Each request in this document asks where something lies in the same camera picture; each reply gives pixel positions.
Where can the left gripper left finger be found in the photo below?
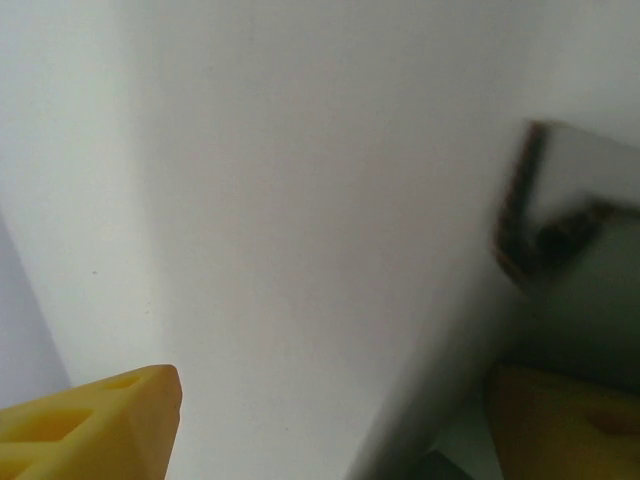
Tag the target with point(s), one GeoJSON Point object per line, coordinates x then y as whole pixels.
{"type": "Point", "coordinates": [90, 430]}

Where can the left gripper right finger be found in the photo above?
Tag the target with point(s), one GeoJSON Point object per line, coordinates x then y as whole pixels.
{"type": "Point", "coordinates": [575, 430]}

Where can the grey paper box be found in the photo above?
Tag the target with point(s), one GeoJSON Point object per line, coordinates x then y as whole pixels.
{"type": "Point", "coordinates": [575, 300]}

